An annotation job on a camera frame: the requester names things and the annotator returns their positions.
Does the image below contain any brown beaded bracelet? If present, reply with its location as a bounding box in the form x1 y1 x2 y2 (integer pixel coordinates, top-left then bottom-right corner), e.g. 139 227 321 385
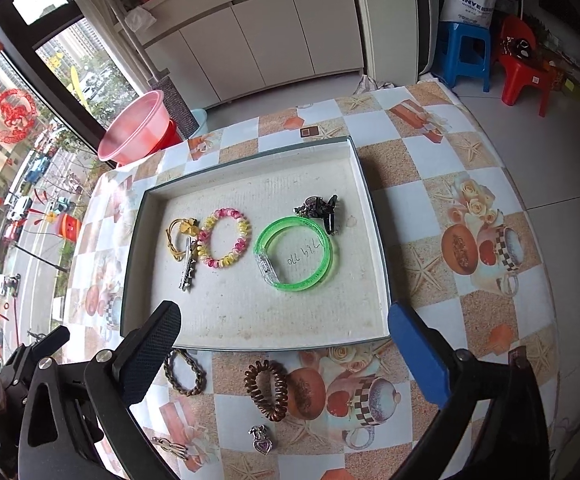
164 349 207 397

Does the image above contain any metal pole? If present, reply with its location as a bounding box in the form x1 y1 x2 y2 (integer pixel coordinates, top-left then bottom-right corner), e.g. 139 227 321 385
102 0 171 81

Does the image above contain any red plastic stool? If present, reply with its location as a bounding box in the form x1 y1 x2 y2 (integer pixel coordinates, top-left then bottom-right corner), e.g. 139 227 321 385
157 120 183 148

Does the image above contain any white cabinet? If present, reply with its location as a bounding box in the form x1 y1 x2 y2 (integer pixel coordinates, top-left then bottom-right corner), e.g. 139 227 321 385
120 0 366 111

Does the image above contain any white shopping bag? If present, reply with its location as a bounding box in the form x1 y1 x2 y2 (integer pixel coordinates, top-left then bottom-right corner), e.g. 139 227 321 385
439 0 498 28

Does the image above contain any silver heart brooch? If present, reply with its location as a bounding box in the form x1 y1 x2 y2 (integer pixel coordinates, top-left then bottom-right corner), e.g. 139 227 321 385
294 196 321 220

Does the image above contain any red paper-cut window decoration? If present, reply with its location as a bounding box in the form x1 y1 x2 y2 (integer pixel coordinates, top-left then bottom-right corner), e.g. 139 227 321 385
0 89 38 145

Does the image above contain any white floor rag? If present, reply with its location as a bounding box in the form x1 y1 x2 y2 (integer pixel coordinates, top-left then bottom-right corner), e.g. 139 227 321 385
354 75 396 95

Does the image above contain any checkered printed tablecloth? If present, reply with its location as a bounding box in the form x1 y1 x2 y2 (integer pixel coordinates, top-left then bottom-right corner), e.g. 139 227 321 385
62 82 563 480

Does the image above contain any grey-green shallow cardboard box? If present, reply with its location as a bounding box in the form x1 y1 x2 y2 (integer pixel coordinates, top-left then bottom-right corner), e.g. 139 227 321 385
119 135 393 352

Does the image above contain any grey mat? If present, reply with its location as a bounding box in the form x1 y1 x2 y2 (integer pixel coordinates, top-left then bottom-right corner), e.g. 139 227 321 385
154 77 197 140

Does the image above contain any silver heart pendant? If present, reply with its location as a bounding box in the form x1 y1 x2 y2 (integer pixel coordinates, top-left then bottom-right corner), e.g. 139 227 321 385
248 425 275 456

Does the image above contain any silver studded hair clip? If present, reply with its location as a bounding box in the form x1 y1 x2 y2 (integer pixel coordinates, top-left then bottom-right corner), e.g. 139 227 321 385
179 240 200 292

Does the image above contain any white crumpled cloth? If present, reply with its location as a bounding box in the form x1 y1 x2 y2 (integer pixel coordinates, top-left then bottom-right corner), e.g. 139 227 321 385
124 7 157 28

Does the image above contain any black bag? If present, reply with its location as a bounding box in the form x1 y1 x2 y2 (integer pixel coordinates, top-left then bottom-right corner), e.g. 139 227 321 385
502 35 533 58

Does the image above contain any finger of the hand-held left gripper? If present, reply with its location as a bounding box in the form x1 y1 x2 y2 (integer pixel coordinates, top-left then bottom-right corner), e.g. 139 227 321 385
0 342 36 386
32 326 71 362

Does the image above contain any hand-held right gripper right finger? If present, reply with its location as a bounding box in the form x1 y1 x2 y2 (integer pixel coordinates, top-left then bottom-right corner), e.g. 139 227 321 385
387 300 551 480

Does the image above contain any yellow flower hair tie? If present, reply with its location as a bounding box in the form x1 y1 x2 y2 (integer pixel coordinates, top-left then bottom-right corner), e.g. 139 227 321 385
166 217 201 263

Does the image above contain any pink plastic basin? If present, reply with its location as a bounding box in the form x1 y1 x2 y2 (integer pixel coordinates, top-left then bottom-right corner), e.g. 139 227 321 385
97 89 171 165

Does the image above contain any green translucent bracelet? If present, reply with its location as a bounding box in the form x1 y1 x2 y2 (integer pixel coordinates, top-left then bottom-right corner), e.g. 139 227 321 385
254 215 335 293

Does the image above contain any light blue bucket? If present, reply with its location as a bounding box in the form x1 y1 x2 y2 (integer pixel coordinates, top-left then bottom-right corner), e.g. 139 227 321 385
189 108 209 138

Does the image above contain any black hair claw clip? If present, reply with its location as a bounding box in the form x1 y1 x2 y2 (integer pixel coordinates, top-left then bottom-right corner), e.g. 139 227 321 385
312 194 341 236

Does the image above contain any brown spiral hair tie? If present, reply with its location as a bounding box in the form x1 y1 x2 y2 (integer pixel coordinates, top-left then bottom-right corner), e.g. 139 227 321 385
243 359 291 422

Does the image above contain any blue plastic stool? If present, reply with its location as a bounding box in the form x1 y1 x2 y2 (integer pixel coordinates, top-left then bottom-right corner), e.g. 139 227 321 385
437 21 492 93

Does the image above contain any red plastic chair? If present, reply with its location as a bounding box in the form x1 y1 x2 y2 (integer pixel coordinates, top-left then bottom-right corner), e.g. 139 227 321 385
492 15 556 118

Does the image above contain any pink yellow spiral hair tie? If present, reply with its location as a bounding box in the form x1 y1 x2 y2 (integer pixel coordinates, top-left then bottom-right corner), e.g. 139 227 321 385
197 207 250 271

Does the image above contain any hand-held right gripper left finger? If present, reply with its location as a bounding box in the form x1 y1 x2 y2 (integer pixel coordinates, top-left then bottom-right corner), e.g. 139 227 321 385
17 301 183 480

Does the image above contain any metal looped hairpin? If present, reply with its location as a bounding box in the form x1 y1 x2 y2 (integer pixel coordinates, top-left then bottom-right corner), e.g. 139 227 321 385
151 436 192 461

